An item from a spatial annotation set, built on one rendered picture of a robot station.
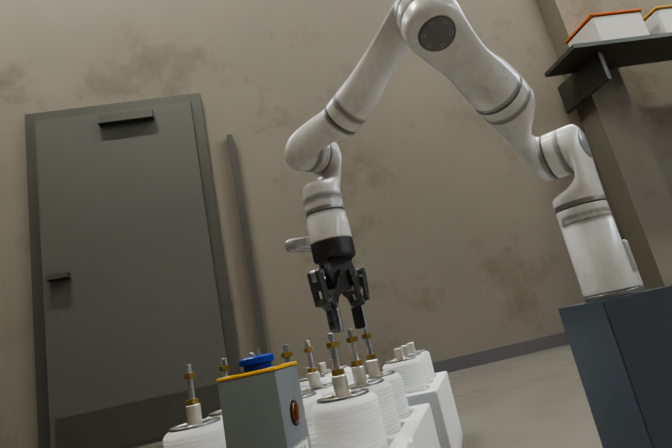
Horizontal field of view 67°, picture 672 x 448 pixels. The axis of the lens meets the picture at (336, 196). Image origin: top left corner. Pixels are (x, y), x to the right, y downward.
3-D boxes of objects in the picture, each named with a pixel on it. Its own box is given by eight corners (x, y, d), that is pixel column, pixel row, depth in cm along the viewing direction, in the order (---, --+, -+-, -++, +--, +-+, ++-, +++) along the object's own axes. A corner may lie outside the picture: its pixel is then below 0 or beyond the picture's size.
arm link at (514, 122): (470, 86, 93) (518, 60, 87) (539, 157, 108) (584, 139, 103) (473, 123, 88) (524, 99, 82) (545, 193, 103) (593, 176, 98)
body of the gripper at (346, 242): (332, 231, 84) (344, 287, 82) (361, 233, 91) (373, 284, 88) (299, 243, 88) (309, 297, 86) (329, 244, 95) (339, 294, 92)
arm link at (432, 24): (444, -10, 69) (534, 94, 83) (427, -37, 75) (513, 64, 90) (393, 37, 73) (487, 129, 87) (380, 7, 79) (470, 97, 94)
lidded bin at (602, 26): (622, 62, 384) (611, 36, 390) (653, 35, 352) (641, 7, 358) (574, 68, 377) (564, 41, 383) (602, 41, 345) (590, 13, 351)
